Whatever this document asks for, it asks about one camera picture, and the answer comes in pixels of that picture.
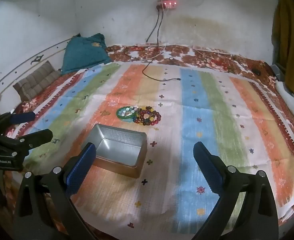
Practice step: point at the rectangular metal tin box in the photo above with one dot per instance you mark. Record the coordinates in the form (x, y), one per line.
(119, 145)

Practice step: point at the metal headboard rail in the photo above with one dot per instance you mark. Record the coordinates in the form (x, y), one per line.
(38, 59)

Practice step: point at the power strip with red lights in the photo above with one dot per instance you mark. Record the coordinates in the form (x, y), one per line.
(169, 4)

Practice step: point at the yellow hanging cloth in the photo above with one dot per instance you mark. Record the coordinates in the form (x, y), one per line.
(289, 42)

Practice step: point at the brown floral bedsheet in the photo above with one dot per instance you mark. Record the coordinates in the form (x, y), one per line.
(187, 55)

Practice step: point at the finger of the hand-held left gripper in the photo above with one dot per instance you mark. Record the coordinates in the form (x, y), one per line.
(22, 117)
(37, 137)

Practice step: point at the striped colourful mat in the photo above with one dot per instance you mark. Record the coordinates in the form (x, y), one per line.
(167, 130)

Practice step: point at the small black object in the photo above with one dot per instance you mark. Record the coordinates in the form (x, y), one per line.
(256, 72)

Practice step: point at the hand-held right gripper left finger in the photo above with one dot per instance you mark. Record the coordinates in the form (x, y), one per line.
(80, 170)

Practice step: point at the brown striped cushion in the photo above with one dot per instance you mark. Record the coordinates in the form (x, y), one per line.
(37, 77)

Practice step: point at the teal pillow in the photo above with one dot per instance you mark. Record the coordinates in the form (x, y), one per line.
(84, 52)

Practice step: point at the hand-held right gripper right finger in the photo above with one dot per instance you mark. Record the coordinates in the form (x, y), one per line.
(208, 170)

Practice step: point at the white bolster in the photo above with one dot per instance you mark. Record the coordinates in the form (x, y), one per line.
(290, 97)

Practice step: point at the green bangle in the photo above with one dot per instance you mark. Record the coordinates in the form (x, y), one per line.
(118, 113)

